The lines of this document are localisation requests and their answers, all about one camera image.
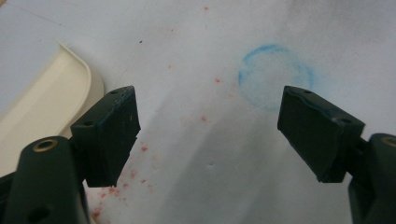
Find cream plastic dustpan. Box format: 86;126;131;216
0;39;106;178

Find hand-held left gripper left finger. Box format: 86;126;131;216
70;85;142;189

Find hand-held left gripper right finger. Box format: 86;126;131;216
276;85;366;184

